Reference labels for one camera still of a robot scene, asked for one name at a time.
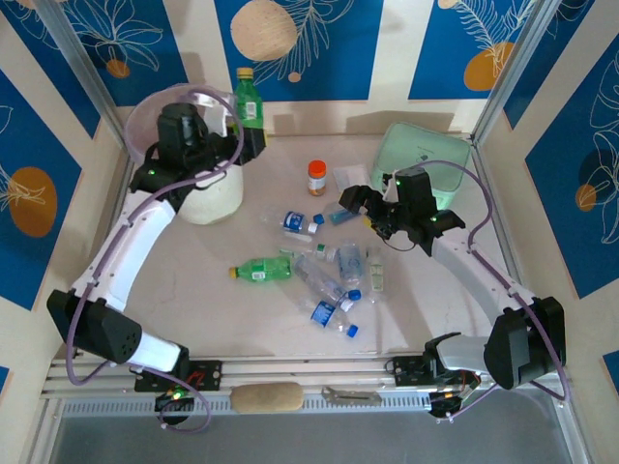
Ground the light blue label bottle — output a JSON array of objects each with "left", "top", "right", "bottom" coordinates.
[{"left": 312, "top": 202, "right": 363, "bottom": 227}]

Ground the dented green plastic bottle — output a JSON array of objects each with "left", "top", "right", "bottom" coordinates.
[{"left": 227, "top": 256, "right": 296, "bottom": 283}]

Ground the clear pale-label blue-cap bottle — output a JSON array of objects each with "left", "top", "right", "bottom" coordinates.
[{"left": 337, "top": 243, "right": 364, "bottom": 302}]

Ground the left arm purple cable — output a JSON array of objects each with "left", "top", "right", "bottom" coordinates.
[{"left": 65, "top": 86, "right": 243, "bottom": 435}]

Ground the orange-lid jar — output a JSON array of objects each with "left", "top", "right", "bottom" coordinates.
[{"left": 308, "top": 159, "right": 329, "bottom": 197}]

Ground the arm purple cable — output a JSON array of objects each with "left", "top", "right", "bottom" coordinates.
[
  {"left": 415, "top": 161, "right": 568, "bottom": 425},
  {"left": 65, "top": 86, "right": 243, "bottom": 435}
]

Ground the small blue-label white-cap bottle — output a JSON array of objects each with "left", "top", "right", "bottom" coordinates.
[{"left": 262, "top": 209, "right": 321, "bottom": 237}]

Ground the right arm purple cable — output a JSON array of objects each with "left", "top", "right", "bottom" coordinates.
[{"left": 415, "top": 161, "right": 568, "bottom": 425}]

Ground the blue-label blue-cap bottle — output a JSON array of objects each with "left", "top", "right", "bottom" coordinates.
[{"left": 298, "top": 299, "right": 360, "bottom": 339}]

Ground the mint green plastic box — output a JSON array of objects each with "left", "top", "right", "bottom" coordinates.
[{"left": 370, "top": 121, "right": 473, "bottom": 212}]

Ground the clear white-cap bottle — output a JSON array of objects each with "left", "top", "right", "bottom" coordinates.
[{"left": 291, "top": 254, "right": 355, "bottom": 312}]

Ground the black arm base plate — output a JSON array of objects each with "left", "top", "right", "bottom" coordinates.
[
  {"left": 133, "top": 360, "right": 223, "bottom": 392},
  {"left": 392, "top": 356, "right": 480, "bottom": 388}
]

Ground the beige oblong pad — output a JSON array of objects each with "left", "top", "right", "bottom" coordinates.
[{"left": 229, "top": 381, "right": 306, "bottom": 414}]

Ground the clear plastic pouch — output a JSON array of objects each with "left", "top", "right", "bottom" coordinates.
[{"left": 332, "top": 163, "right": 371, "bottom": 190}]

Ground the aluminium frame post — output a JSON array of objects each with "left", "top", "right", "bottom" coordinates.
[
  {"left": 469, "top": 0, "right": 566, "bottom": 149},
  {"left": 36, "top": 0, "right": 133, "bottom": 163}
]

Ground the square clear green-band bottle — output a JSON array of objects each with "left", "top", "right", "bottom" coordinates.
[{"left": 279, "top": 243, "right": 339, "bottom": 263}]

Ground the white ribbed waste bin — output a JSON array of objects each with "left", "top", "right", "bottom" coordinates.
[{"left": 126, "top": 84, "right": 245, "bottom": 226}]

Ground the flat metal tool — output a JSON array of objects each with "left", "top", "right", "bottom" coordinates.
[{"left": 321, "top": 385, "right": 382, "bottom": 406}]

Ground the black controller board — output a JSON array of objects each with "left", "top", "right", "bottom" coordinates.
[
  {"left": 427, "top": 389, "right": 478, "bottom": 421},
  {"left": 154, "top": 389, "right": 195, "bottom": 427}
]

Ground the aluminium front rail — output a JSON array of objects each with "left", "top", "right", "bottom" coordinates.
[{"left": 41, "top": 356, "right": 567, "bottom": 401}]

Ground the grey metal panel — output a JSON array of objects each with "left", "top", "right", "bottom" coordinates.
[{"left": 47, "top": 414, "right": 581, "bottom": 464}]

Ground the purple plastic bin liner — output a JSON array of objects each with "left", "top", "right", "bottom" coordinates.
[{"left": 126, "top": 82, "right": 243, "bottom": 168}]

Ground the smooth green plastic bottle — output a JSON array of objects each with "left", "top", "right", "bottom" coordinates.
[{"left": 234, "top": 66, "right": 266, "bottom": 131}]

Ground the grey slotted cable duct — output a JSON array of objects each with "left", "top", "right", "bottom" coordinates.
[{"left": 57, "top": 391, "right": 557, "bottom": 418}]

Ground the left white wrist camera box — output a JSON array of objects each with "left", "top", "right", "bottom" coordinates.
[{"left": 190, "top": 90, "right": 232, "bottom": 140}]

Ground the clear green-cap bottle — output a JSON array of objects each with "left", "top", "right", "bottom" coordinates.
[{"left": 366, "top": 245, "right": 390, "bottom": 305}]

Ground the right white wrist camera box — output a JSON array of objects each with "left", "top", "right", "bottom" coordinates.
[{"left": 381, "top": 169, "right": 400, "bottom": 203}]

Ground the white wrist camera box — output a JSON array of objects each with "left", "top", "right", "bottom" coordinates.
[
  {"left": 381, "top": 169, "right": 400, "bottom": 203},
  {"left": 190, "top": 90, "right": 232, "bottom": 140}
]

